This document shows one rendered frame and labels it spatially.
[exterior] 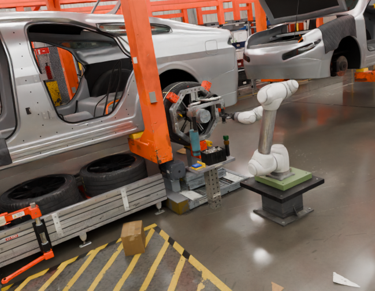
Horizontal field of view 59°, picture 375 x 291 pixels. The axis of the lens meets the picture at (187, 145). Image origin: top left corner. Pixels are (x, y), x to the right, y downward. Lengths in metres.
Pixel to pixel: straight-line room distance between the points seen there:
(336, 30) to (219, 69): 2.29
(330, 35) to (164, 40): 2.84
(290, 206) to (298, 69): 2.99
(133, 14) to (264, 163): 1.60
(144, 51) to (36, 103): 1.06
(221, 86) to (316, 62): 1.94
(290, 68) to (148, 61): 3.07
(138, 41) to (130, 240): 1.62
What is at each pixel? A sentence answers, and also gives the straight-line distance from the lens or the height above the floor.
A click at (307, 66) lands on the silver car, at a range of 5.48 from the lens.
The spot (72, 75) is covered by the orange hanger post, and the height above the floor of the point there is 1.35.
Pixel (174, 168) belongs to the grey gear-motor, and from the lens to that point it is 3.33.
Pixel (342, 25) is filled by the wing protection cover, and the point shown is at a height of 1.47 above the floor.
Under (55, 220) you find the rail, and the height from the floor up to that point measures 0.33.
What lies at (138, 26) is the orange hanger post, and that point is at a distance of 2.92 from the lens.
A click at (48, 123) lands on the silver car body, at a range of 3.24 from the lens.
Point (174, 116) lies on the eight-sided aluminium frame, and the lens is 3.17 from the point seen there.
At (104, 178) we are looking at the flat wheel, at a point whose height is 0.48.
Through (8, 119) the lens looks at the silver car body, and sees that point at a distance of 4.92.
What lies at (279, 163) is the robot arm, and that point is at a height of 0.50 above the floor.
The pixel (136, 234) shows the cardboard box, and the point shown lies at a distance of 2.71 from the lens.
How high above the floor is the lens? 1.51
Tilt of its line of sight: 16 degrees down
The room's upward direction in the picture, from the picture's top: 9 degrees counter-clockwise
